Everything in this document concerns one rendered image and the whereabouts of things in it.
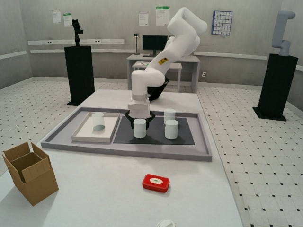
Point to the brown cardboard box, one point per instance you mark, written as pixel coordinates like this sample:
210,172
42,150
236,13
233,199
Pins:
31,172

